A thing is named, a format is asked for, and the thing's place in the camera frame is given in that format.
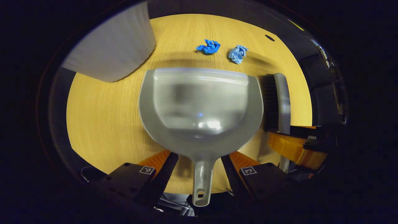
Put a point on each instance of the light blue paper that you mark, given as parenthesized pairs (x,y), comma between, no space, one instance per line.
(238,54)

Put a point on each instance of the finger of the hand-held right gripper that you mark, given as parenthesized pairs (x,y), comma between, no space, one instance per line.
(314,143)
(303,130)

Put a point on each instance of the small grey broom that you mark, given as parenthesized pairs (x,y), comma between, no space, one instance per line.
(281,102)

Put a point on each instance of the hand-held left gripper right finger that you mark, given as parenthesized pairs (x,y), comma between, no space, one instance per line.
(239,183)

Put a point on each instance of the dark blue paper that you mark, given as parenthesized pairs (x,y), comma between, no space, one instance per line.
(210,47)

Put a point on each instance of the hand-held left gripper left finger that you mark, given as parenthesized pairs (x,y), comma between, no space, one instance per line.
(161,177)

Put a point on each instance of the white garbage bin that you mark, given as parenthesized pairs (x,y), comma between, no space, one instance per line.
(115,46)

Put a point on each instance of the grey plastic dustpan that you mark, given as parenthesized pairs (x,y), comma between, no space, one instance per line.
(199,102)

